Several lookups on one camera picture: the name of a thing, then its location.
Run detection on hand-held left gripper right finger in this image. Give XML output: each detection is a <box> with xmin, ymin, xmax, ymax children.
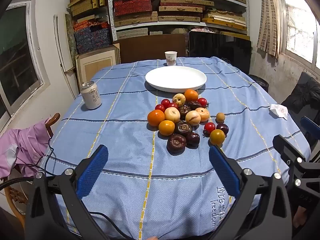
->
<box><xmin>209</xmin><ymin>144</ymin><xmax>293</xmax><ymax>240</ymax></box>

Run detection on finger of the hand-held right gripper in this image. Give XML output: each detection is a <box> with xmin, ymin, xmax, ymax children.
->
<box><xmin>299</xmin><ymin>116</ymin><xmax>320</xmax><ymax>170</ymax></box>
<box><xmin>272</xmin><ymin>134</ymin><xmax>307</xmax><ymax>188</ymax></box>

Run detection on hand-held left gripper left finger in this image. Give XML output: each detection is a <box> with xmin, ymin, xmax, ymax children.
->
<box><xmin>24</xmin><ymin>144</ymin><xmax>110</xmax><ymax>240</ymax></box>

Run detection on yellow cherry tomato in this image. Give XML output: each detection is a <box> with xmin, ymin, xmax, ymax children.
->
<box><xmin>209</xmin><ymin>129</ymin><xmax>226</xmax><ymax>145</ymax></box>
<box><xmin>158</xmin><ymin>120</ymin><xmax>176</xmax><ymax>136</ymax></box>

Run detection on dark cherry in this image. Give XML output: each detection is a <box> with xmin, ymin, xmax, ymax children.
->
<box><xmin>216</xmin><ymin>123</ymin><xmax>229</xmax><ymax>135</ymax></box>
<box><xmin>186</xmin><ymin>132</ymin><xmax>200</xmax><ymax>147</ymax></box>

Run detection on pale orange round fruit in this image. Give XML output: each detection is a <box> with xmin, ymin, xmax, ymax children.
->
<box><xmin>195</xmin><ymin>107</ymin><xmax>210</xmax><ymax>122</ymax></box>

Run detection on white oval plate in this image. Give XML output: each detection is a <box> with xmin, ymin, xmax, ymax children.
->
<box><xmin>145</xmin><ymin>66</ymin><xmax>208</xmax><ymax>93</ymax></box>

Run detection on black jacket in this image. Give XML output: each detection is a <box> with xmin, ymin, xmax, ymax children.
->
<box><xmin>281</xmin><ymin>71</ymin><xmax>320</xmax><ymax>120</ymax></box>

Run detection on crumpled white tissue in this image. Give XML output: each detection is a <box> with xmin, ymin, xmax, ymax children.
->
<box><xmin>269</xmin><ymin>103</ymin><xmax>288</xmax><ymax>119</ymax></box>

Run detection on blue striped tablecloth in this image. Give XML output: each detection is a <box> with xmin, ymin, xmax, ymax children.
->
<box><xmin>37</xmin><ymin>56</ymin><xmax>312</xmax><ymax>240</ymax></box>

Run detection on wooden chair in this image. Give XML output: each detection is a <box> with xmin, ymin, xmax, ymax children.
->
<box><xmin>4</xmin><ymin>112</ymin><xmax>61</xmax><ymax>220</ymax></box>

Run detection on black round stool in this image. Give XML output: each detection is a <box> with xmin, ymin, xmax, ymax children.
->
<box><xmin>249</xmin><ymin>74</ymin><xmax>269</xmax><ymax>93</ymax></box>

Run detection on white drink can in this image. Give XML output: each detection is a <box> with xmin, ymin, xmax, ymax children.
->
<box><xmin>80</xmin><ymin>81</ymin><xmax>102</xmax><ymax>110</ymax></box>

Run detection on pink cloth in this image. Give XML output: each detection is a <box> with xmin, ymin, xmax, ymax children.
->
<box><xmin>0</xmin><ymin>120</ymin><xmax>54</xmax><ymax>180</ymax></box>

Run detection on bright frosted window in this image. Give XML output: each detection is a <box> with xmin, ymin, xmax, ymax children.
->
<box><xmin>276</xmin><ymin>0</ymin><xmax>320</xmax><ymax>68</ymax></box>

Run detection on framed wooden panel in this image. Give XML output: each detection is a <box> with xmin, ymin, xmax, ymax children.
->
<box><xmin>75</xmin><ymin>44</ymin><xmax>121</xmax><ymax>87</ymax></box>

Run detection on brick pattern curtain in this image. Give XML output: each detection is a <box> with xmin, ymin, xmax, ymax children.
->
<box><xmin>257</xmin><ymin>0</ymin><xmax>282</xmax><ymax>57</ymax></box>

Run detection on black screen panel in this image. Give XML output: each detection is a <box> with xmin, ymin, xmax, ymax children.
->
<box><xmin>188</xmin><ymin>31</ymin><xmax>252</xmax><ymax>75</ymax></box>

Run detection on white paper cup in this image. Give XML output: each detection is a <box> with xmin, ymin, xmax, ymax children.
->
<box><xmin>164</xmin><ymin>51</ymin><xmax>177</xmax><ymax>66</ymax></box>

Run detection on white leaning board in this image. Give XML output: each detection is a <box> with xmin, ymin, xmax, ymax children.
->
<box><xmin>54</xmin><ymin>14</ymin><xmax>77</xmax><ymax>99</ymax></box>

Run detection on stack of blue patterned boxes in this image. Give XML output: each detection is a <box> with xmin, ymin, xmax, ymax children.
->
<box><xmin>74</xmin><ymin>21</ymin><xmax>112</xmax><ymax>54</ymax></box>

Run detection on brown wooden board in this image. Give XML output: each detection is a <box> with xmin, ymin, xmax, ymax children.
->
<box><xmin>112</xmin><ymin>34</ymin><xmax>188</xmax><ymax>64</ymax></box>

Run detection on green stone panel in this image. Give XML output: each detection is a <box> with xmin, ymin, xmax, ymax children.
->
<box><xmin>65</xmin><ymin>13</ymin><xmax>79</xmax><ymax>55</ymax></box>

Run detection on yellow wooden cases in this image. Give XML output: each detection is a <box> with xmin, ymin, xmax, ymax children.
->
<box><xmin>201</xmin><ymin>10</ymin><xmax>248</xmax><ymax>32</ymax></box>

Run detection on white framed dark window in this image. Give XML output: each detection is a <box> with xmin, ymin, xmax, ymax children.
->
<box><xmin>0</xmin><ymin>0</ymin><xmax>50</xmax><ymax>120</ymax></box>

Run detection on white metal shelf rack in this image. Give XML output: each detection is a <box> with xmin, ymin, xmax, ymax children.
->
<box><xmin>107</xmin><ymin>0</ymin><xmax>250</xmax><ymax>42</ymax></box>

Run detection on large red patterned box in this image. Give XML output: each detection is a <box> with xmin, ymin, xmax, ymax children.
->
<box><xmin>113</xmin><ymin>0</ymin><xmax>153</xmax><ymax>17</ymax></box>

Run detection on pile of small golden boxes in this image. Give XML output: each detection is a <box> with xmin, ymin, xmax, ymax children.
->
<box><xmin>67</xmin><ymin>0</ymin><xmax>105</xmax><ymax>17</ymax></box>

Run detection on black cable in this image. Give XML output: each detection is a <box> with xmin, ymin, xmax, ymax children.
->
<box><xmin>0</xmin><ymin>130</ymin><xmax>55</xmax><ymax>190</ymax></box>

